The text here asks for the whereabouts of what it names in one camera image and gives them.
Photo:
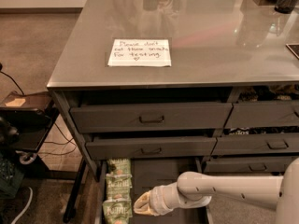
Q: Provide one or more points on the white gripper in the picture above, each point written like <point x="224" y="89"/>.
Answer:
<point x="159" y="199"/>

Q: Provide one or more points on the green chip bag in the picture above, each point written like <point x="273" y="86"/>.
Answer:
<point x="117" y="211"/>
<point x="119" y="166"/>
<point x="118" y="186"/>

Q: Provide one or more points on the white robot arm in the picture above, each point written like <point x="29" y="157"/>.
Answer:
<point x="280" y="193"/>

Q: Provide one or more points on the open bottom left drawer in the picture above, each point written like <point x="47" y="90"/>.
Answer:
<point x="147" y="174"/>

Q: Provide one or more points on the middle left grey drawer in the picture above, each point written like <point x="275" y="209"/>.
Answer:
<point x="142" y="148"/>

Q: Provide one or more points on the grey drawer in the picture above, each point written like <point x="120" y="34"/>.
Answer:
<point x="142" y="148"/>
<point x="149" y="117"/>
<point x="249" y="165"/>
<point x="264" y="114"/>
<point x="257" y="144"/>

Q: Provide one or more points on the bottom right grey drawer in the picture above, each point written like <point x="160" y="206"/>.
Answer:
<point x="249" y="165"/>

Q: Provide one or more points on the top left grey drawer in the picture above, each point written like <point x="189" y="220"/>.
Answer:
<point x="149" y="117"/>

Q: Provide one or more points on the grey metal drawer cabinet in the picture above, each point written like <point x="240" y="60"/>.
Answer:
<point x="218" y="49"/>

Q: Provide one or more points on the top right grey drawer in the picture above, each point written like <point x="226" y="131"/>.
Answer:
<point x="264" y="114"/>

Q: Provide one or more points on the middle right grey drawer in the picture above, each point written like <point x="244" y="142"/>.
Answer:
<point x="257" y="144"/>

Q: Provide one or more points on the dark tablet on counter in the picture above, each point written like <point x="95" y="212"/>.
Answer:
<point x="294" y="49"/>

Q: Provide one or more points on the green plastic crate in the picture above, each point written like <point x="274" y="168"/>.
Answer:
<point x="11" y="177"/>

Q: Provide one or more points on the black side cart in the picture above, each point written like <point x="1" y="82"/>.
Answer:
<point x="26" y="121"/>

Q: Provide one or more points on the handwritten white paper note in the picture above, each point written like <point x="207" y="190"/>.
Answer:
<point x="140" y="53"/>

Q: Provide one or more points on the snack bags in right drawers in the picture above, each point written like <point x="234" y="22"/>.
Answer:
<point x="267" y="93"/>

